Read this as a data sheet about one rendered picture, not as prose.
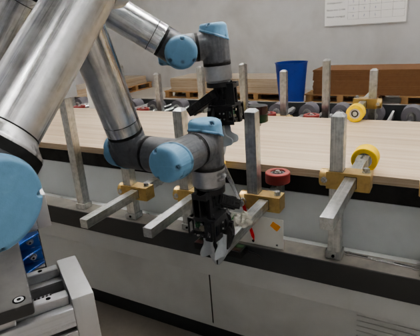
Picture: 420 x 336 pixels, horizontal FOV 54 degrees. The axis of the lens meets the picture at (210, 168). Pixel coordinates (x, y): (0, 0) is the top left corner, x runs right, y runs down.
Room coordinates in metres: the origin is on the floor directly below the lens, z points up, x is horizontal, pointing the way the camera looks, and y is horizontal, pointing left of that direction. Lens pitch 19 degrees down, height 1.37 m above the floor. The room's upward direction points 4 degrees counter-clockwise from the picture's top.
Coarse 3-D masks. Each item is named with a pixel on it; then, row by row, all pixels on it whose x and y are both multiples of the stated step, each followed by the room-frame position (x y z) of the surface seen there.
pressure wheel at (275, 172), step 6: (276, 168) 1.30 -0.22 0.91; (282, 168) 1.29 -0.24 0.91; (270, 174) 1.24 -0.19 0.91; (276, 174) 1.24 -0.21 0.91; (282, 174) 1.24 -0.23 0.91; (288, 174) 1.24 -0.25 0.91; (270, 180) 1.24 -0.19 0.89; (276, 180) 1.23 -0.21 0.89; (282, 180) 1.23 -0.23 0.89; (288, 180) 1.24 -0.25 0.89
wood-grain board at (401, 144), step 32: (96, 128) 2.14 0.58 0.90; (160, 128) 2.04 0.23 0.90; (288, 128) 1.85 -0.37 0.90; (320, 128) 1.80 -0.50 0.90; (352, 128) 1.76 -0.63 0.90; (384, 128) 1.72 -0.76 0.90; (416, 128) 1.69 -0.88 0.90; (288, 160) 1.39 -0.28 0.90; (320, 160) 1.36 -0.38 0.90; (384, 160) 1.32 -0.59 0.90; (416, 160) 1.29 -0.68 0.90
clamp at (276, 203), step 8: (240, 192) 1.21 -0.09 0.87; (264, 192) 1.19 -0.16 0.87; (272, 192) 1.18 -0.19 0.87; (248, 200) 1.18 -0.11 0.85; (256, 200) 1.17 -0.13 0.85; (272, 200) 1.14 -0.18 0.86; (280, 200) 1.14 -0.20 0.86; (248, 208) 1.18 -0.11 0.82; (272, 208) 1.14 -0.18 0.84; (280, 208) 1.14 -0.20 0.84
